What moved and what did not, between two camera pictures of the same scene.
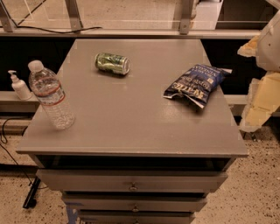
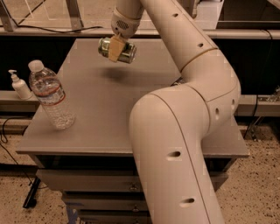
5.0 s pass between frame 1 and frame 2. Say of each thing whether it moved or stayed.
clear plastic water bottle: stayed
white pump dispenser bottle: stayed
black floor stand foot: stayed
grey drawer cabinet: stayed
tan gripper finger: moved
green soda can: moved
